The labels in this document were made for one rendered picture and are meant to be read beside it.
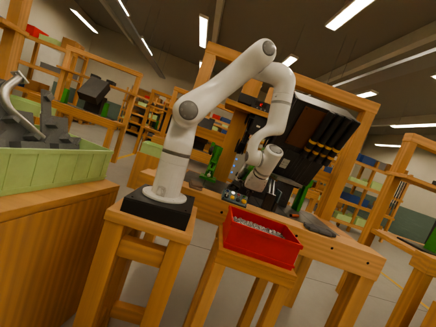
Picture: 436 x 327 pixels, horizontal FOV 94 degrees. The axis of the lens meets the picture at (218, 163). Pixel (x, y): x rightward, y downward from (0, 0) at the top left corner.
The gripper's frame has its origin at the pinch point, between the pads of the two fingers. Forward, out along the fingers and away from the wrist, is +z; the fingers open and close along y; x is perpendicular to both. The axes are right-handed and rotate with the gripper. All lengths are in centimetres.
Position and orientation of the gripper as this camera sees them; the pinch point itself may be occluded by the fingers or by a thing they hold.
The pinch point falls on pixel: (249, 192)
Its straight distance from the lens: 113.6
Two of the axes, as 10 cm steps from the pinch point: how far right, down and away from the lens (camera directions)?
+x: 2.1, -6.2, 7.6
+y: 9.4, 3.4, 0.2
